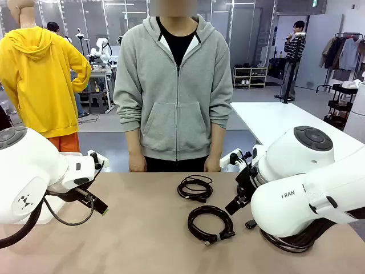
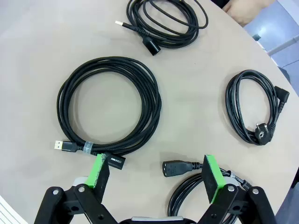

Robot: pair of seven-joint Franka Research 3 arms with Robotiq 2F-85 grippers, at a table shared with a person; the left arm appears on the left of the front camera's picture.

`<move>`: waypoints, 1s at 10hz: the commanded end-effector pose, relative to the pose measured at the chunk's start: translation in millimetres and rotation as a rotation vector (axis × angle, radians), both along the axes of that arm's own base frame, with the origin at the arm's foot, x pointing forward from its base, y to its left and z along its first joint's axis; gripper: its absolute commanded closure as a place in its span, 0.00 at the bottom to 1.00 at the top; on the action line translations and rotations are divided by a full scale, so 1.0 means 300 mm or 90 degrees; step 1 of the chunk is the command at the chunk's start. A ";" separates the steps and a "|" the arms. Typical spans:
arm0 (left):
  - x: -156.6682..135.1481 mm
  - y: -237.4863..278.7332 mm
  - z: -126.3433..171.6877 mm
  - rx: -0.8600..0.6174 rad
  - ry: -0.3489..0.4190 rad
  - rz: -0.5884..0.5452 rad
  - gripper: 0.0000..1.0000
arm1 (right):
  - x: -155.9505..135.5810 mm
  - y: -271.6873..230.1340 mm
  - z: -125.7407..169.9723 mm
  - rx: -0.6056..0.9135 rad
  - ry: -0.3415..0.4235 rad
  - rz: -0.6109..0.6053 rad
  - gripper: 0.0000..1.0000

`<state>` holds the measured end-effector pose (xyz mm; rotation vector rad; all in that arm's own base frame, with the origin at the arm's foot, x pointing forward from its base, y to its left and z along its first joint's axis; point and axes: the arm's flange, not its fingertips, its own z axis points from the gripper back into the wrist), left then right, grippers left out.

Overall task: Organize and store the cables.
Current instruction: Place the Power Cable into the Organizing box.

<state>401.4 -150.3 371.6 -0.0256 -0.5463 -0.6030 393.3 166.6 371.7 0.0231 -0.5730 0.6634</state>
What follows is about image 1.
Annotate white cylinder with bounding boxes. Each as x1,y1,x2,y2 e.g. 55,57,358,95
343,80,365,141

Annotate person in striped sweater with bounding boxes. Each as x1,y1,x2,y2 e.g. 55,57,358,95
280,20,307,99

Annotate clothes rack with jackets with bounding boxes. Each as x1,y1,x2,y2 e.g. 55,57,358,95
315,33,365,93

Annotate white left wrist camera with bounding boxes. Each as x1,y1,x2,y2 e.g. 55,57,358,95
87,149,110,170

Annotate black right arm cable harness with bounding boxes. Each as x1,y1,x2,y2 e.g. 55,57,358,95
285,211,365,244

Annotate person's left hand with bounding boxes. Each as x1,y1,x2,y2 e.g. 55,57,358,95
204,154,223,173

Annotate black trolley cart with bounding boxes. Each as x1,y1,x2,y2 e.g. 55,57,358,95
323,83,359,131

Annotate black cable with grey tie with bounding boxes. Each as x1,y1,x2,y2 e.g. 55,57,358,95
187,205,237,247

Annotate person's left forearm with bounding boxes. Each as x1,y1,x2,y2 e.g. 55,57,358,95
209,123,227,157

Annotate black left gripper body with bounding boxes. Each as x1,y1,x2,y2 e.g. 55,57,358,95
47,179,99,205

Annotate thin black cable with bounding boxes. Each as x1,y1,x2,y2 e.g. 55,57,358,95
177,175,214,204

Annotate person's right hand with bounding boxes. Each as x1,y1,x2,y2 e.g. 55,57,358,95
128,152,148,173

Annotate white table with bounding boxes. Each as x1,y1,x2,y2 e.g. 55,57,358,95
230,102,365,172

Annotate black left arm cable harness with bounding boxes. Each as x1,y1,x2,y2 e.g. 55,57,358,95
0,196,95,249

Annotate wooden shoe rack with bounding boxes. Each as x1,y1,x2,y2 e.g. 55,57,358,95
233,66,269,90

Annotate black arm cable harness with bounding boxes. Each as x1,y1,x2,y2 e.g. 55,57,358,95
0,196,95,249
285,211,365,244

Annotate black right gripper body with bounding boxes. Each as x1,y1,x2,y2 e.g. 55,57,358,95
235,167,261,202

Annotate background work desk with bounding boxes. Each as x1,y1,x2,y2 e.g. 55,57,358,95
70,67,115,114

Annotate orange shorts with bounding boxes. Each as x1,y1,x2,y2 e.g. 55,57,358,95
47,132,82,154

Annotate yellow hoodie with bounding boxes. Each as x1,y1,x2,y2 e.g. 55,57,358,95
0,26,92,139

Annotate grey step stool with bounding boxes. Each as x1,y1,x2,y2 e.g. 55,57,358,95
88,92,111,115

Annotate beige mannequin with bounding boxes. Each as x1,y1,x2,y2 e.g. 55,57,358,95
7,0,37,29

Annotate person's right forearm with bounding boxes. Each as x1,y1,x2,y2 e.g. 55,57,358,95
125,127,144,155

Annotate dark-haired background person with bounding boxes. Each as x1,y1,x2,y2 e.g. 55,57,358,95
46,22,90,118

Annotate person in grey hoodie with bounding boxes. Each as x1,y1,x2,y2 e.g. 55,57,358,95
113,0,233,173

